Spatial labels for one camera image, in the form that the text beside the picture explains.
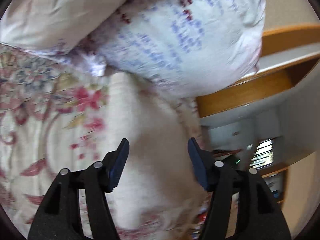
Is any beige cable-knit sweater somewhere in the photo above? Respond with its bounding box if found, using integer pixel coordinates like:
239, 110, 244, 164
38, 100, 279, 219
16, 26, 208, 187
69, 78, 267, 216
106, 72, 207, 239

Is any floral bed quilt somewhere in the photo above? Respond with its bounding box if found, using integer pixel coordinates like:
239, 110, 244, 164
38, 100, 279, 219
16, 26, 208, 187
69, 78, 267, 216
1, 46, 208, 239

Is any wooden headboard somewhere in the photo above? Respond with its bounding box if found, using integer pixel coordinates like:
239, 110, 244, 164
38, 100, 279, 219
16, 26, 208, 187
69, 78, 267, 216
196, 24, 319, 118

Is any white blue-patterned pillow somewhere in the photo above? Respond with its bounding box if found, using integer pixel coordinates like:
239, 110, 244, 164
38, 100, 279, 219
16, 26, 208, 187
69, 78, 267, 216
66, 0, 266, 98

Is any pink tree-print pillow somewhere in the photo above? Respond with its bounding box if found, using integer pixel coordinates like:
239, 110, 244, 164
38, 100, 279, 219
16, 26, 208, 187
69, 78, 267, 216
1, 0, 126, 55

